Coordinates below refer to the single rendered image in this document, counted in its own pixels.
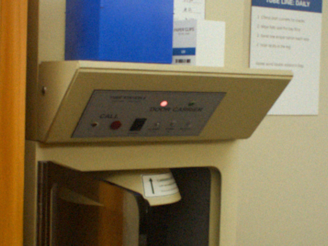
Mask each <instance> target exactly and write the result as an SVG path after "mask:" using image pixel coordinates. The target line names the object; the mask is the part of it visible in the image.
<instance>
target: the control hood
mask: <svg viewBox="0 0 328 246"><path fill-rule="evenodd" d="M292 78H293V72H292V70H278V69H251V68H224V67H220V66H198V65H171V64H144V63H118V62H104V61H41V63H40V64H38V116H37V140H40V142H42V143H73V142H133V141H194V140H226V139H248V138H250V136H251V135H252V134H253V133H254V132H255V130H256V129H257V127H258V126H259V125H260V123H261V122H262V121H263V119H264V118H265V116H266V115H267V114H268V112H269V111H270V109H271V107H272V106H273V105H274V104H275V102H276V101H277V100H278V98H279V96H281V94H282V93H283V91H284V90H285V89H286V87H287V85H288V84H289V83H290V82H291V80H292ZM94 90H126V91H178V92H227V93H226V95H225V97H224V98H223V99H222V101H221V102H220V104H219V106H218V107H217V108H216V110H215V112H214V113H213V115H212V116H211V118H210V119H209V120H208V122H207V124H206V126H205V127H204V129H203V130H202V132H201V133H200V134H199V136H161V137H86V138H71V136H72V134H73V132H74V129H75V128H76V126H77V123H78V122H79V120H80V117H81V115H82V114H83V112H84V110H85V107H86V105H87V102H88V100H90V98H91V95H92V93H93V91H94Z"/></svg>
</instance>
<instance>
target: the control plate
mask: <svg viewBox="0 0 328 246"><path fill-rule="evenodd" d="M226 93H227V92H178V91H126V90H94V91H93V93H92V95H91V98H90V100H88V102H87V105H86V107H85V110H84V112H83V114H82V115H81V117H80V120H79V122H78V123H77V126H76V128H75V129H74V132H73V134H72V136H71V138H86V137H161V136H199V134H200V133H201V132H202V130H203V129H204V127H205V126H206V124H207V122H208V120H209V119H210V118H211V116H212V115H213V113H214V112H215V110H216V108H217V107H218V106H219V104H220V102H221V101H222V99H223V98H224V97H225V95H226ZM164 100H167V102H168V104H167V105H166V106H163V107H162V106H160V103H161V102H162V101H164ZM190 101H195V105H194V106H192V107H189V106H188V104H189V102H190ZM135 119H147V120H146V121H145V123H144V125H143V127H142V128H141V130H140V131H129V129H130V128H131V126H132V125H133V123H134V121H135ZM115 121H120V122H121V127H120V128H118V129H116V130H114V129H112V128H110V125H111V124H112V123H113V122H115ZM157 121H160V122H161V124H160V126H159V127H157V126H155V125H154V124H155V122H157ZM172 121H176V122H177V123H176V126H175V127H172V126H170V123H171V122H172ZM188 121H191V122H192V123H191V126H190V127H188V126H186V125H185V123H186V122H188ZM93 122H98V126H97V127H95V128H91V127H90V125H91V124H92V123H93Z"/></svg>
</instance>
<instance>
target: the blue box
mask: <svg viewBox="0 0 328 246"><path fill-rule="evenodd" d="M64 13H66V15H65V46H64V60H65V61H92V62H118V63H144V64H171V63H172V59H173V20H174V14H175V13H174V0H66V12H64Z"/></svg>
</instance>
